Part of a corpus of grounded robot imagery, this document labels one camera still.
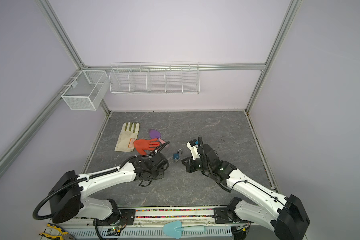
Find blue padlock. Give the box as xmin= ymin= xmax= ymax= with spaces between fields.
xmin=173 ymin=149 xmax=183 ymax=162

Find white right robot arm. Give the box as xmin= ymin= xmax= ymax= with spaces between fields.
xmin=182 ymin=137 xmax=311 ymax=240

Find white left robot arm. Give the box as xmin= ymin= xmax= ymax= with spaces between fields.
xmin=32 ymin=143 xmax=169 ymax=224

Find red rubber glove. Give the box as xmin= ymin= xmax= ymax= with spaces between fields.
xmin=128 ymin=138 xmax=161 ymax=155

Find purple garden trowel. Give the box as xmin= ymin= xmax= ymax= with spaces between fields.
xmin=149 ymin=129 xmax=165 ymax=144

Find cream and green work glove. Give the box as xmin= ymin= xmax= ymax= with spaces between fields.
xmin=115 ymin=122 xmax=140 ymax=152

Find teal garden trowel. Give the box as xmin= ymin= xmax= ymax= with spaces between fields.
xmin=163 ymin=221 xmax=206 ymax=239

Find white mesh box basket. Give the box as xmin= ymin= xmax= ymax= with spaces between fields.
xmin=62 ymin=70 xmax=109 ymax=111

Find yellow black pliers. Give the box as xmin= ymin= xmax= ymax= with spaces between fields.
xmin=39 ymin=223 xmax=76 ymax=240

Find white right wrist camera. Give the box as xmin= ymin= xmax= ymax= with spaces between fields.
xmin=187 ymin=140 xmax=200 ymax=160

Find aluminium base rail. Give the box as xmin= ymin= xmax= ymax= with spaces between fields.
xmin=49 ymin=204 xmax=301 ymax=227

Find white slotted cable duct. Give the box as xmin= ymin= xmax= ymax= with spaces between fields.
xmin=65 ymin=226 xmax=233 ymax=240

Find white wire shelf basket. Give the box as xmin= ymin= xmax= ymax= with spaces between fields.
xmin=109 ymin=62 xmax=200 ymax=94

